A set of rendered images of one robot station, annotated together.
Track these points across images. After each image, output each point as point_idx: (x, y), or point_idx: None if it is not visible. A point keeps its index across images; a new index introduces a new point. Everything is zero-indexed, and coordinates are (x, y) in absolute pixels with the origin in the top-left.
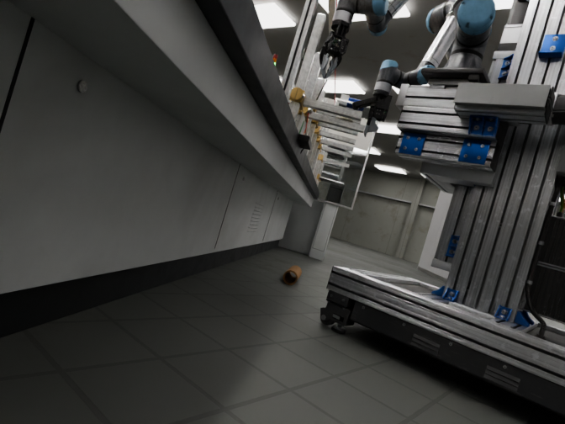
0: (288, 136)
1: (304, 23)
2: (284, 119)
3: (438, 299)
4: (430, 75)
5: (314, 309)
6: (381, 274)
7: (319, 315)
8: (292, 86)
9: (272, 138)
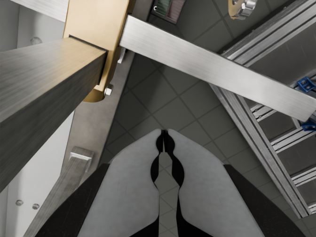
0: (116, 113)
1: None
2: (98, 166)
3: (267, 114)
4: None
5: (214, 13)
6: (288, 27)
7: (210, 33)
8: (77, 184)
9: None
